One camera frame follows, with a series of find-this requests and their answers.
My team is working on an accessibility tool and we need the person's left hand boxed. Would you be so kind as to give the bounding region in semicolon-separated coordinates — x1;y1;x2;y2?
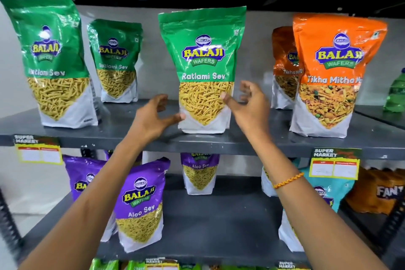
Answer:
127;94;186;149

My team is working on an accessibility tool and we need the person's right hand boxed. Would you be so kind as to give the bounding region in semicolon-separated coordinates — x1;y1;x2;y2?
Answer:
220;81;273;144

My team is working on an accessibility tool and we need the person's left forearm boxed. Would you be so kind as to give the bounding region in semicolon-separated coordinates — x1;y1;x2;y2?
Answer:
19;135;149;270

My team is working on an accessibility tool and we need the person's right forearm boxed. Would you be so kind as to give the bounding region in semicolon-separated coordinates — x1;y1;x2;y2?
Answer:
243;130;388;270

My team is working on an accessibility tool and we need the orange snack packet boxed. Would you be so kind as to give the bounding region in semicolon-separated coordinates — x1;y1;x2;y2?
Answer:
271;26;303;110
289;13;388;139

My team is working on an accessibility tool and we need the dark grey metal shelf rack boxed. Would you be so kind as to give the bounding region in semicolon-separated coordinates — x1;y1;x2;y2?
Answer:
339;104;405;270
0;0;405;270

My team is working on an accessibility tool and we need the yellow-framed shelf price label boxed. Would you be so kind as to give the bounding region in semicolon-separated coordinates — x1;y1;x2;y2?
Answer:
13;135;63;165
145;257;180;270
309;148;362;181
278;261;309;270

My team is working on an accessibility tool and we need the green plastic bottle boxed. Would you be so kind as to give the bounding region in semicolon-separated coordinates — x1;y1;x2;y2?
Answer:
383;68;405;113

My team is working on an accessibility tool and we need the pack of orange soda bottles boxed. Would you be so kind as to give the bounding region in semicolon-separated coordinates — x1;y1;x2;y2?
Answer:
345;167;405;215

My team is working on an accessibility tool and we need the orange thread bracelet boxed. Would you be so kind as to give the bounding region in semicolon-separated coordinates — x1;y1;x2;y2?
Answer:
273;172;304;189

